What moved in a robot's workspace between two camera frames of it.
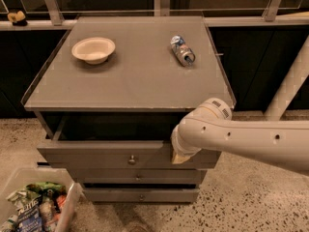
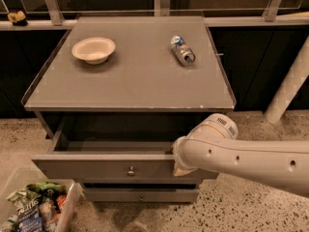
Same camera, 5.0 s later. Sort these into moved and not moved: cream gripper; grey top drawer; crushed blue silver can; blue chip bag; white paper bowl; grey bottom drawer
Moved: grey top drawer; cream gripper
Not moved: white paper bowl; grey bottom drawer; crushed blue silver can; blue chip bag
